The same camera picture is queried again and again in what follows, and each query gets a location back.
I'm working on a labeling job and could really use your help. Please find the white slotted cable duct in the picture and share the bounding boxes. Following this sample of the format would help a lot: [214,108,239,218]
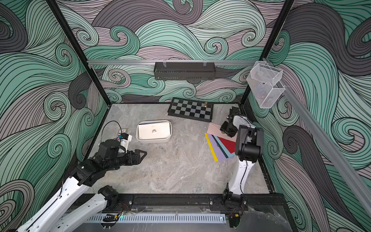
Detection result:
[83,213,227,224]

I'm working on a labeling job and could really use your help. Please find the black folding chess board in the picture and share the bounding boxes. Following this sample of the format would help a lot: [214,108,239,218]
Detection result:
[168,98,214,122]

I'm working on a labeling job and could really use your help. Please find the black right corner post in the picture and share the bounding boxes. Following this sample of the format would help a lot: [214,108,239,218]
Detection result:
[240,0,296,105]

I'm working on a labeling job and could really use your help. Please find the black wall shelf tray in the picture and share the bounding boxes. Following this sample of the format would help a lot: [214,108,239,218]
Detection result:
[154,62,216,82]

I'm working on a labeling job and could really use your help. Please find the clear acrylic wall bin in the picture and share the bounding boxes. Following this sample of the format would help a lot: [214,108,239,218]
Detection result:
[247,61,286,109]

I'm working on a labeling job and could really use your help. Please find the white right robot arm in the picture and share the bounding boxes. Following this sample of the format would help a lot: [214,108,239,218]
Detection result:
[220,106,264,210]

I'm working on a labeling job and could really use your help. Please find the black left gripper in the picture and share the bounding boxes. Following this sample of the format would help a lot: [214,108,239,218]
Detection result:
[104,149,147,172]

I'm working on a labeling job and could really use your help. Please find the aluminium back rail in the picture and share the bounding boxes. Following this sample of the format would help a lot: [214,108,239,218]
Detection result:
[87,59,256,66]

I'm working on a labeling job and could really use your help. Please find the aluminium right rail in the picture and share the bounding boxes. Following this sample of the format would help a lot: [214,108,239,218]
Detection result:
[262,57,371,217]

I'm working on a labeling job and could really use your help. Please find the pink sealed envelope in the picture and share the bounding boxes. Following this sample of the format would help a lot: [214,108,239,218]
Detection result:
[207,122,237,142]

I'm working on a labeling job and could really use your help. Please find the white plastic storage box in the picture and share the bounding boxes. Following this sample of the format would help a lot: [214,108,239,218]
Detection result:
[135,120,172,144]

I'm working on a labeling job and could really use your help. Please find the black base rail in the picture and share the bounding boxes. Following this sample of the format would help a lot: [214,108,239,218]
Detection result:
[57,192,290,212]

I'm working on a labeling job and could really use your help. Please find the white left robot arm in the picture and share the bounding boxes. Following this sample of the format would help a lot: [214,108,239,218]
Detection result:
[16,139,147,232]

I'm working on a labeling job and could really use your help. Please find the aluminium rail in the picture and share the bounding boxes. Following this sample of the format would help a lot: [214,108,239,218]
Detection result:
[262,57,371,217]
[87,59,256,66]

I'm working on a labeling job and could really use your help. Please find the red envelope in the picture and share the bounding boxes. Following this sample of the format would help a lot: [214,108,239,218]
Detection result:
[218,137,235,154]

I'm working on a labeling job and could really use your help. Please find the white cream envelope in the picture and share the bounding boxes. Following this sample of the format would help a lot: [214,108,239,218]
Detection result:
[138,121,171,140]

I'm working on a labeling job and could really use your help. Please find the lavender envelope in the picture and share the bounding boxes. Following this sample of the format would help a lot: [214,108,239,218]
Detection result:
[208,134,228,162]

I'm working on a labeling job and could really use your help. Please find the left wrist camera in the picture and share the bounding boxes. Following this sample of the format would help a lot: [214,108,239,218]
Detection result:
[117,132,132,149]

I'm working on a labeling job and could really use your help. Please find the black corner frame post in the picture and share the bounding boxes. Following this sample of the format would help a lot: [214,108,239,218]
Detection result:
[46,0,112,108]

